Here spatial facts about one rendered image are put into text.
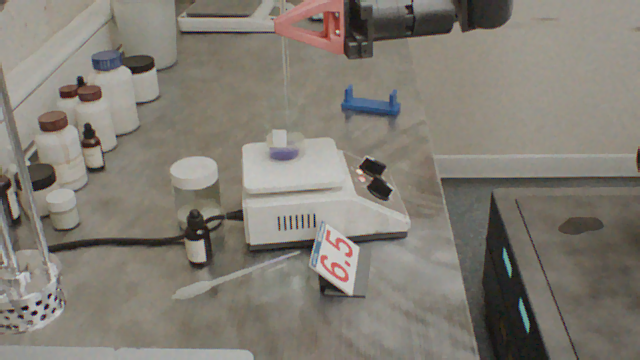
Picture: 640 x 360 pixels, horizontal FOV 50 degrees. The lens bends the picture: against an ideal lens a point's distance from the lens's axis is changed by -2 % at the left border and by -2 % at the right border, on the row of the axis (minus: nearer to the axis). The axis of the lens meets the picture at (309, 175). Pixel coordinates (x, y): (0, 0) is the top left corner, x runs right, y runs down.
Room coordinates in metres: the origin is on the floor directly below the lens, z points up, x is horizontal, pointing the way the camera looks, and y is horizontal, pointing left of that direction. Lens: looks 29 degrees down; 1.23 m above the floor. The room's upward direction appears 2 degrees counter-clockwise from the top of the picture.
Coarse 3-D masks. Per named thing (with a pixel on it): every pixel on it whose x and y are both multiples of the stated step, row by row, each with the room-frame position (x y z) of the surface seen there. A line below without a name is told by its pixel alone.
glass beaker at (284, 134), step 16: (272, 96) 0.81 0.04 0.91; (272, 112) 0.76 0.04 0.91; (288, 112) 0.76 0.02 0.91; (272, 128) 0.76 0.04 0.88; (288, 128) 0.76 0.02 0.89; (272, 144) 0.77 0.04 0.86; (288, 144) 0.76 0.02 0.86; (304, 144) 0.78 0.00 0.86; (272, 160) 0.77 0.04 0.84; (288, 160) 0.76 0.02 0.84
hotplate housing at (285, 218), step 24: (288, 192) 0.72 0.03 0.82; (312, 192) 0.72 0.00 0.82; (336, 192) 0.72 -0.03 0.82; (240, 216) 0.73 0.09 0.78; (264, 216) 0.70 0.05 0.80; (288, 216) 0.70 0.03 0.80; (312, 216) 0.71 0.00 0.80; (336, 216) 0.71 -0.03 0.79; (360, 216) 0.71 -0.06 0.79; (384, 216) 0.71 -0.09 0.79; (264, 240) 0.70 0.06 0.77; (288, 240) 0.70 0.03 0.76; (312, 240) 0.71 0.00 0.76; (360, 240) 0.71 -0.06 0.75
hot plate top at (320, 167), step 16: (256, 144) 0.82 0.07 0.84; (320, 144) 0.81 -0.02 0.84; (256, 160) 0.77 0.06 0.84; (304, 160) 0.77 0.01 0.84; (320, 160) 0.77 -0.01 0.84; (336, 160) 0.76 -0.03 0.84; (256, 176) 0.73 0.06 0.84; (272, 176) 0.73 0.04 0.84; (288, 176) 0.73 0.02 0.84; (304, 176) 0.73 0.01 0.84; (320, 176) 0.73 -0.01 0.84; (336, 176) 0.72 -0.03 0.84; (256, 192) 0.71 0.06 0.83
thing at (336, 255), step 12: (324, 240) 0.67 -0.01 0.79; (336, 240) 0.68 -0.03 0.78; (324, 252) 0.65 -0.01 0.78; (336, 252) 0.66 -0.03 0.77; (348, 252) 0.68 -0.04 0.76; (324, 264) 0.63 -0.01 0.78; (336, 264) 0.64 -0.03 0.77; (348, 264) 0.65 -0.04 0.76; (336, 276) 0.62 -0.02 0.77; (348, 276) 0.63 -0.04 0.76; (348, 288) 0.61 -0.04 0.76
